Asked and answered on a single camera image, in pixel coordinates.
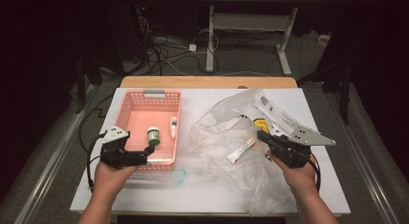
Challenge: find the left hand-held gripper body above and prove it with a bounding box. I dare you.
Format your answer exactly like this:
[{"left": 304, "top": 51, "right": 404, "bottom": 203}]
[{"left": 99, "top": 126, "right": 149, "bottom": 170}]

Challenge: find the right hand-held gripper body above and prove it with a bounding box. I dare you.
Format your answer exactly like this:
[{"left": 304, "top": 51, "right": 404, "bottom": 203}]
[{"left": 269, "top": 126, "right": 337, "bottom": 169}]

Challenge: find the small green-lidded jar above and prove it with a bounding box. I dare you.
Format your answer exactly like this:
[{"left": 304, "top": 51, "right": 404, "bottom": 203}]
[{"left": 147, "top": 126, "right": 162, "bottom": 147}]

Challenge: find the pink plastic basket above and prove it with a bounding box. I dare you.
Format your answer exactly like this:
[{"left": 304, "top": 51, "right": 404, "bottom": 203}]
[{"left": 110, "top": 89, "right": 183, "bottom": 172}]

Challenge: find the white ointment tube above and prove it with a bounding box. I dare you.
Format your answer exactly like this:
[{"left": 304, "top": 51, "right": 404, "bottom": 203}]
[{"left": 226, "top": 137, "right": 257, "bottom": 165}]

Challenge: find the clear plastic bag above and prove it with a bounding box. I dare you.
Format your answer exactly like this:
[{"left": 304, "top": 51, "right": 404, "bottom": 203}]
[{"left": 187, "top": 87, "right": 319, "bottom": 217}]

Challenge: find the person's left hand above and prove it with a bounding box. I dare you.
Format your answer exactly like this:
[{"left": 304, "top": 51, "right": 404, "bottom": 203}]
[{"left": 93, "top": 160, "right": 138, "bottom": 196}]

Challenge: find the person's right hand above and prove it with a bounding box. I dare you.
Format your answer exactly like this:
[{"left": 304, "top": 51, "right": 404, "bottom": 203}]
[{"left": 267, "top": 153, "right": 317, "bottom": 194}]

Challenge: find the black stand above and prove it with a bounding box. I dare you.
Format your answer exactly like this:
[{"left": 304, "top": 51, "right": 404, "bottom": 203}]
[
  {"left": 75, "top": 53, "right": 104, "bottom": 114},
  {"left": 297, "top": 56, "right": 351, "bottom": 126}
]

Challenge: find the white board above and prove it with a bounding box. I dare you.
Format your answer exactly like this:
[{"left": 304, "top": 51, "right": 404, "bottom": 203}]
[{"left": 69, "top": 87, "right": 351, "bottom": 215}]

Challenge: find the wooden table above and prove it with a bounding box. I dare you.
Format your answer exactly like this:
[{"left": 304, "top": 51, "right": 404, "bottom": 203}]
[{"left": 120, "top": 75, "right": 299, "bottom": 90}]

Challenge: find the left hand-held gripper cable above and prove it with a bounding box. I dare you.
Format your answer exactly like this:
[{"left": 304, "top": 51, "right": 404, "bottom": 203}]
[{"left": 86, "top": 131, "right": 107, "bottom": 191}]

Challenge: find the hand-held gripper cable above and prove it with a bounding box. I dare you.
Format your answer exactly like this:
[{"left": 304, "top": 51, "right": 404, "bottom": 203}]
[
  {"left": 308, "top": 153, "right": 322, "bottom": 193},
  {"left": 86, "top": 131, "right": 107, "bottom": 191}
]

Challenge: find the right hand-held gripper cable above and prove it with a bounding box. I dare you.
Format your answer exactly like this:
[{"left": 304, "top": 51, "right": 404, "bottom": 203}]
[{"left": 308, "top": 153, "right": 322, "bottom": 193}]

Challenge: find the black floor cable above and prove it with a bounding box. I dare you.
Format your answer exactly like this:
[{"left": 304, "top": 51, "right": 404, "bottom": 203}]
[{"left": 78, "top": 93, "right": 115, "bottom": 155}]

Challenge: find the small clear bluish ring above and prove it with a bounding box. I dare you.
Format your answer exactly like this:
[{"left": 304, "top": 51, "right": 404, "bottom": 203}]
[{"left": 173, "top": 168, "right": 188, "bottom": 187}]

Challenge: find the metal rail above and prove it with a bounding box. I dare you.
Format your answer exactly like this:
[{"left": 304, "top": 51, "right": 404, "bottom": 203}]
[
  {"left": 14, "top": 85, "right": 97, "bottom": 224},
  {"left": 321, "top": 88, "right": 399, "bottom": 224}
]

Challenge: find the tangle of floor cables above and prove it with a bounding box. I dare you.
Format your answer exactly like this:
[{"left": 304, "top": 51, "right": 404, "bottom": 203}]
[{"left": 134, "top": 17, "right": 223, "bottom": 77}]

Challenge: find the white desk frame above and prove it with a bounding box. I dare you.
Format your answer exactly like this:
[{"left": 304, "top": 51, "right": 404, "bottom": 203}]
[{"left": 192, "top": 0, "right": 341, "bottom": 76}]

